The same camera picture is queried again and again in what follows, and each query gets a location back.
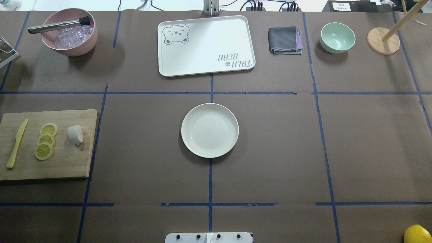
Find mint green bowl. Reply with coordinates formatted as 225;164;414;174
320;23;356;54

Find bamboo cutting board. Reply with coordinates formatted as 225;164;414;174
0;109;98;181

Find cream round plate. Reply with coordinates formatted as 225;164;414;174
181;103;239;158

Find grey folded cloth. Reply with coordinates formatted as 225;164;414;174
268;26;303;54

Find yellow plastic knife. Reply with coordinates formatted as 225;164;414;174
6;119;28;170

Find clear cup rack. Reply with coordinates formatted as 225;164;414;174
0;36;20;68

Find lemon slice middle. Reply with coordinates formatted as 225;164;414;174
37;134;56;146

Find aluminium frame post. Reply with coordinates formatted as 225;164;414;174
203;0;220;17

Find lemon slice near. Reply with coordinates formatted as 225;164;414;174
34;142;54;161

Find pink bowl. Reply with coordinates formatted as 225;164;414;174
41;8;98;57

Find wooden mug tree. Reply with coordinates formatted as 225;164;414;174
366;0;428;55

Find lemon slice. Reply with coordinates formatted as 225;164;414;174
37;134;56;146
34;142;54;161
39;123;58;137

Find lemon slice far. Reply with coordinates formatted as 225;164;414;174
39;123;58;137

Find black power strip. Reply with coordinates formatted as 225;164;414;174
240;0;300;12

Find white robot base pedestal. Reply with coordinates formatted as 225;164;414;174
165;232;254;243

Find yellow lemon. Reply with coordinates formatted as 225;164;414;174
404;224;432;243

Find clear ice cubes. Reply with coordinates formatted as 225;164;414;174
54;25;94;49

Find white bear tray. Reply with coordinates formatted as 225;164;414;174
157;15;256;77

